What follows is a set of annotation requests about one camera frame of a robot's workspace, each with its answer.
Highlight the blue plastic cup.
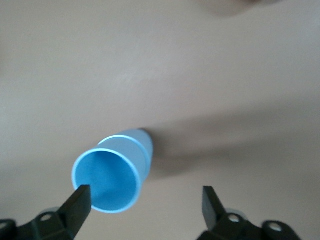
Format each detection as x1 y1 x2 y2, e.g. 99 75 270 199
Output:
97 127 155 181
71 136 149 214

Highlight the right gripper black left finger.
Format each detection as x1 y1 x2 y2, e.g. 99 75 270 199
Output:
0 184 92 240

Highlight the brown table cloth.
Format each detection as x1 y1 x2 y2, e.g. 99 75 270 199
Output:
0 0 320 240

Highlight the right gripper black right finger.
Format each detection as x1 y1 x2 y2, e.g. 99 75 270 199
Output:
197 186 301 240

